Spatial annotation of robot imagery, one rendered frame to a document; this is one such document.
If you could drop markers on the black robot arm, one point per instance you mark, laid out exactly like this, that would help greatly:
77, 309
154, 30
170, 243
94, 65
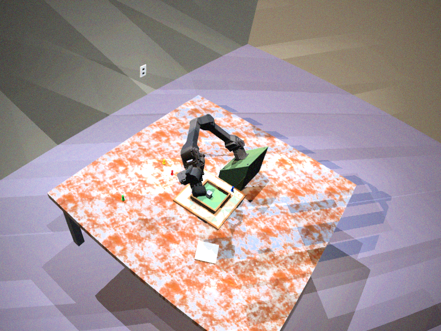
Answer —
190, 149

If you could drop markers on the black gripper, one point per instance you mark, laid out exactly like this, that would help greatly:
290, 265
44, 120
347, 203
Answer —
198, 189

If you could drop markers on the white square block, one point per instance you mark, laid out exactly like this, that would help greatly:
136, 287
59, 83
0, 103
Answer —
206, 252

